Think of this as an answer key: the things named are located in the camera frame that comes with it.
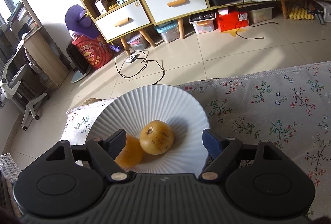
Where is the red storage box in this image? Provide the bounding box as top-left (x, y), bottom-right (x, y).
top-left (215, 8), bottom-right (249, 31)

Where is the white power strip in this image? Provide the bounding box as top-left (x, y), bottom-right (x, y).
top-left (126, 53), bottom-right (140, 64)

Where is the white ribbed plate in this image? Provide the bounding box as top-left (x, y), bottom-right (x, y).
top-left (87, 85), bottom-right (209, 175)

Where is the floral tablecloth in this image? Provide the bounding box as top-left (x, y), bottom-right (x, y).
top-left (62, 62), bottom-right (330, 220)

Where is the black floor cable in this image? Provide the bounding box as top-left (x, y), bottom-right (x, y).
top-left (114, 49), bottom-right (166, 85)

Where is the wooden desk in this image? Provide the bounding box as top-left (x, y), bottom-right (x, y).
top-left (10, 0), bottom-right (69, 90)

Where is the red gift bag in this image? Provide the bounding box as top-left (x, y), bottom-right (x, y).
top-left (72, 35), bottom-right (114, 69)

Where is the large yellow pear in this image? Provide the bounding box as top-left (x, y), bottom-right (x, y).
top-left (139, 120), bottom-right (174, 155)

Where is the clear bin blue lid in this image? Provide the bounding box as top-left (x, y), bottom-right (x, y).
top-left (154, 20), bottom-right (180, 43)

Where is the clear bin black lid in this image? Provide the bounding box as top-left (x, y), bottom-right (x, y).
top-left (189, 11), bottom-right (216, 34)

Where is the yellow egg tray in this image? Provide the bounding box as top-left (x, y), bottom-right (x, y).
top-left (287, 5), bottom-right (314, 20)

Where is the black flat heater panel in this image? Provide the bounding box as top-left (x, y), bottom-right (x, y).
top-left (66, 42), bottom-right (91, 83)

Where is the white office chair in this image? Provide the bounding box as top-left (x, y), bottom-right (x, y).
top-left (1, 54), bottom-right (50, 131)

